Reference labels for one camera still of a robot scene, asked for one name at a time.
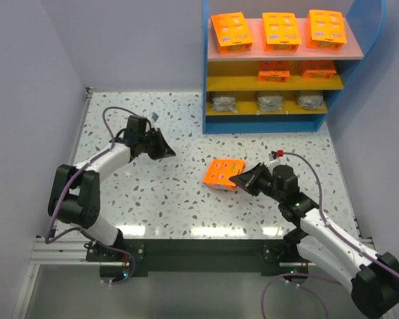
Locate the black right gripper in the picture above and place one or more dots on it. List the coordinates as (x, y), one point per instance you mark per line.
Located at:
(257, 178)

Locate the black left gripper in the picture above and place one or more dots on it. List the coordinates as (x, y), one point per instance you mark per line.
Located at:
(154, 143)

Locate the orange scrub daddy box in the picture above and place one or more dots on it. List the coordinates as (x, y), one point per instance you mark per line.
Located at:
(325, 30)
(220, 170)

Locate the bagged silver sponges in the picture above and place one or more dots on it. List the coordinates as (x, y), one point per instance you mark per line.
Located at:
(269, 101)
(310, 99)
(223, 101)

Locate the orange Scrub Mommy box bottom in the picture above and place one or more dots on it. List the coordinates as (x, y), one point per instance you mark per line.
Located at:
(274, 71)

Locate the orange scrub mommy box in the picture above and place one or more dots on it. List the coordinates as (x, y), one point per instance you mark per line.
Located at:
(321, 69)
(274, 71)

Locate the orange Scrub Mommy box top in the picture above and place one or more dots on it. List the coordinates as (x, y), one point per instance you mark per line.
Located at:
(321, 69)

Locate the orange sponge box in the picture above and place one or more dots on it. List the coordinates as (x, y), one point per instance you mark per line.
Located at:
(280, 32)
(232, 33)

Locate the orange Scrub Daddy box top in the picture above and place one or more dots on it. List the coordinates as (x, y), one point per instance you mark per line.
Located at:
(325, 30)

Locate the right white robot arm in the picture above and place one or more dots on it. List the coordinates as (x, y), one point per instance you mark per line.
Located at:
(371, 278)

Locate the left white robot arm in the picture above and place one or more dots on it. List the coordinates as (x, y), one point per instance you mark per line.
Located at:
(75, 194)

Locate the blue pink yellow shelf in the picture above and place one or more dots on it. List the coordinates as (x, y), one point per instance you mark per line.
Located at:
(238, 73)

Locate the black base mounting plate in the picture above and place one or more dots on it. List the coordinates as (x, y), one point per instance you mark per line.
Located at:
(266, 257)

